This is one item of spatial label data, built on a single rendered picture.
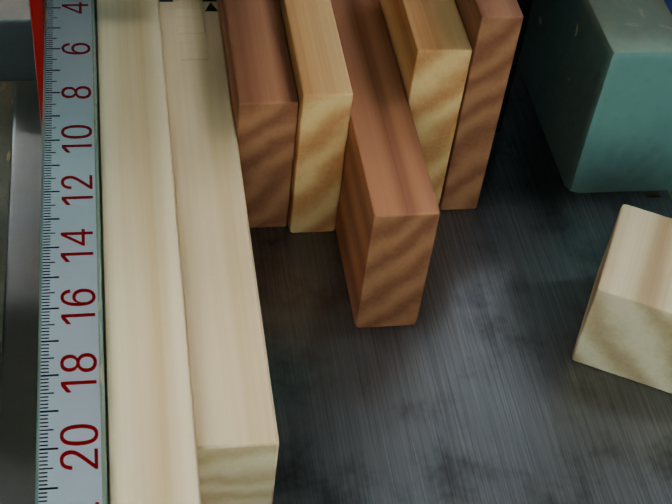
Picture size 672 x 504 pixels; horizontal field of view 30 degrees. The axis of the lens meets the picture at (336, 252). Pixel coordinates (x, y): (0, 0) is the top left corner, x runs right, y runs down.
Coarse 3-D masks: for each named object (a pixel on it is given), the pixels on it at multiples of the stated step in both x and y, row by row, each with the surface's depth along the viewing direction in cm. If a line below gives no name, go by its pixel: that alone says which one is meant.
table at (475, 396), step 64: (512, 128) 45; (512, 192) 42; (576, 192) 43; (640, 192) 43; (256, 256) 39; (320, 256) 39; (448, 256) 40; (512, 256) 40; (576, 256) 40; (320, 320) 38; (448, 320) 38; (512, 320) 38; (576, 320) 39; (320, 384) 36; (384, 384) 36; (448, 384) 36; (512, 384) 37; (576, 384) 37; (640, 384) 37; (320, 448) 34; (384, 448) 35; (448, 448) 35; (512, 448) 35; (576, 448) 35; (640, 448) 35
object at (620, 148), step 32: (544, 0) 44; (576, 0) 41; (608, 0) 40; (640, 0) 40; (544, 32) 44; (576, 32) 41; (608, 32) 39; (640, 32) 39; (544, 64) 44; (576, 64) 41; (608, 64) 39; (640, 64) 39; (544, 96) 44; (576, 96) 41; (608, 96) 40; (640, 96) 40; (544, 128) 45; (576, 128) 42; (608, 128) 41; (640, 128) 41; (576, 160) 42; (608, 160) 42; (640, 160) 42
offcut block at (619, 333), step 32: (640, 224) 37; (608, 256) 36; (640, 256) 36; (608, 288) 35; (640, 288) 35; (608, 320) 36; (640, 320) 35; (576, 352) 37; (608, 352) 37; (640, 352) 36
